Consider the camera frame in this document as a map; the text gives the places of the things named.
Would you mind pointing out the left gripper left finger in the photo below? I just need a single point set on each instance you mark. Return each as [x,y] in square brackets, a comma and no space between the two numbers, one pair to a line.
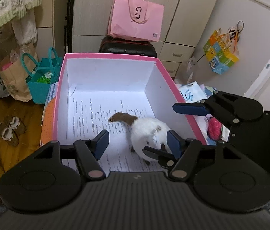
[89,152]

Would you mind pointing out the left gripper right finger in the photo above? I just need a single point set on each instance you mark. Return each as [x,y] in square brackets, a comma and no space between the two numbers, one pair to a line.
[185,151]

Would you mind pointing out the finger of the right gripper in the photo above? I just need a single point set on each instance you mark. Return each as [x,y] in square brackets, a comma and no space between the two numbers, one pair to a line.
[165,159]
[195,109]

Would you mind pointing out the white round plush toy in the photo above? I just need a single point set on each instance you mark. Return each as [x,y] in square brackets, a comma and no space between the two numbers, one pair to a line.
[145,131]

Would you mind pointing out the blue white tissue pack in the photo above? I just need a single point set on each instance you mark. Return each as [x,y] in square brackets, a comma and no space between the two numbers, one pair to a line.
[192,92]

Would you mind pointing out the red strawberry plush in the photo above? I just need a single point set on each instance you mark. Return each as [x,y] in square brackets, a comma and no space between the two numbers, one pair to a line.
[214,129]

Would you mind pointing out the printed paper sheet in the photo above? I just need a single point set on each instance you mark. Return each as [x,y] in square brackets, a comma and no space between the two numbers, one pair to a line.
[88,115]

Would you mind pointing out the colourful hanging gift bag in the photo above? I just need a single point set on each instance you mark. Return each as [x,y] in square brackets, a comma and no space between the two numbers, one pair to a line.
[221,49]

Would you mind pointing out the pink cardboard box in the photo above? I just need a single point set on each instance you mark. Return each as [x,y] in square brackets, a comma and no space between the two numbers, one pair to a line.
[94,86]

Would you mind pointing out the teal felt tote bag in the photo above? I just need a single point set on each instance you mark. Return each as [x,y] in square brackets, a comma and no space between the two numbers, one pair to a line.
[45,73]

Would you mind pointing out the beige wardrobe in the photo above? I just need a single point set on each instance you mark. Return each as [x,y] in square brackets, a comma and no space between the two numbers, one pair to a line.
[174,27]

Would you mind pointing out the black suitcase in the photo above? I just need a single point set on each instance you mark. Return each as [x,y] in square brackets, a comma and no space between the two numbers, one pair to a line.
[127,47]

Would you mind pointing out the brown paper bag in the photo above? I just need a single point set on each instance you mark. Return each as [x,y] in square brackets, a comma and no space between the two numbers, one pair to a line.
[14,75]

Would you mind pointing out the pink paper tote bag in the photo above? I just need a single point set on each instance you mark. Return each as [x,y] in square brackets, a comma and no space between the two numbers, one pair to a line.
[135,20]

